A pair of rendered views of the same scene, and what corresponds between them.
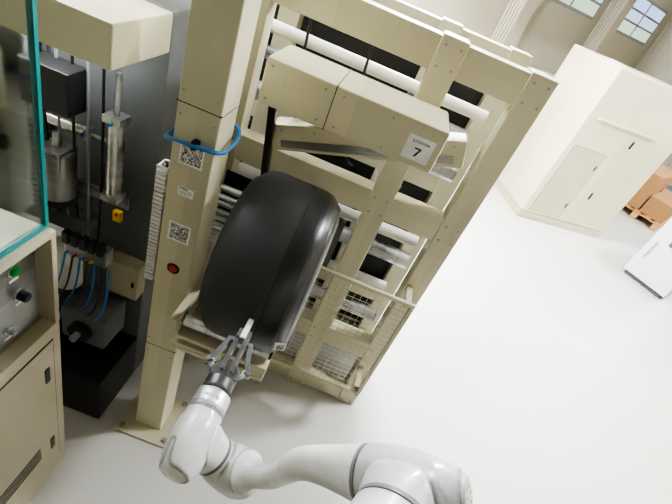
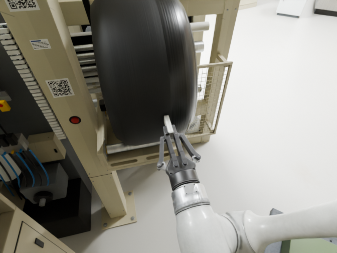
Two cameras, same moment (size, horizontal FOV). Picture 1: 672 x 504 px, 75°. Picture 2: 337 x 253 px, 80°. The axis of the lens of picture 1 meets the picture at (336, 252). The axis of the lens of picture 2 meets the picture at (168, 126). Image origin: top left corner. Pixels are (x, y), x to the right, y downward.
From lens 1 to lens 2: 0.70 m
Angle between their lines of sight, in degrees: 14
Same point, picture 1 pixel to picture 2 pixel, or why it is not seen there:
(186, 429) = (199, 241)
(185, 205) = (49, 58)
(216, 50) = not seen: outside the picture
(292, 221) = (152, 10)
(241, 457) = (247, 225)
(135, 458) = (125, 236)
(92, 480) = not seen: outside the picture
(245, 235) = (121, 43)
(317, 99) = not seen: outside the picture
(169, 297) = (86, 142)
